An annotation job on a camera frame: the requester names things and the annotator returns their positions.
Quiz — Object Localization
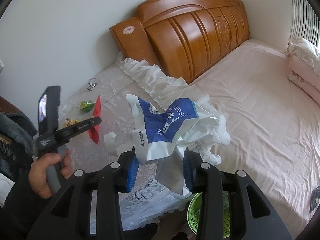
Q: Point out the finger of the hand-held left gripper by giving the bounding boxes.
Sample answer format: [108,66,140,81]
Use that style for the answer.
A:
[53,116,102,141]
[31,147,140,240]

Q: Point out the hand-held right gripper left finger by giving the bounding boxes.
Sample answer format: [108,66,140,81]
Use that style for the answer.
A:
[31,147,140,240]

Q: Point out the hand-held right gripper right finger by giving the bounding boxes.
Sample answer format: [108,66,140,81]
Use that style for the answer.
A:
[182,147,293,240]

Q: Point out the red wrapper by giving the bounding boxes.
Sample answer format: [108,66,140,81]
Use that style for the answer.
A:
[87,95,103,145]

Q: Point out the green plastic basket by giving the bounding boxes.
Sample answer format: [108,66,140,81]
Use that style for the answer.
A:
[187,191,232,239]

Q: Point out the blue and white plastic bag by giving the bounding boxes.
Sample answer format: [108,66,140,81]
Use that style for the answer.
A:
[104,94,231,196]

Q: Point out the person's left forearm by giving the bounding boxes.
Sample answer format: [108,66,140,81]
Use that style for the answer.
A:
[0,177,59,240]

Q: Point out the person's left hand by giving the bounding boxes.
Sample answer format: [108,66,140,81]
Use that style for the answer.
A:
[28,150,73,199]

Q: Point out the yellow-green snack wrapper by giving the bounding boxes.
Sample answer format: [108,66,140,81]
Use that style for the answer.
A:
[79,101,97,113]

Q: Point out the grey fleece garment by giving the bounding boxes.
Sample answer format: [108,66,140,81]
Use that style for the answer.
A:
[0,111,38,144]

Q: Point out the brown furniture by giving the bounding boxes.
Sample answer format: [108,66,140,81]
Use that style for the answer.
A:
[0,95,23,117]

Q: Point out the dark patterned garment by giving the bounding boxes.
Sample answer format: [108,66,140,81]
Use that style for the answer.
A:
[0,132,34,179]

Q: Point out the pink bed sheet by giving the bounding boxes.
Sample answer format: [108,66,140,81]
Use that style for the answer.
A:
[189,39,320,233]

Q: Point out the grey object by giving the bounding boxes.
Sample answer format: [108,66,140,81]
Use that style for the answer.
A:
[310,186,320,212]

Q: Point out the carved wooden headboard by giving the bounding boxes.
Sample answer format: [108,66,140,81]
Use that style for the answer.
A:
[109,0,251,85]

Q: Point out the folded pink quilt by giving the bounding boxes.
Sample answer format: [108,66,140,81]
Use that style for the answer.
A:
[286,37,320,98]

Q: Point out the white ribbed radiator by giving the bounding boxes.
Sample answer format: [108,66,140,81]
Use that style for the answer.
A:
[287,0,320,48]

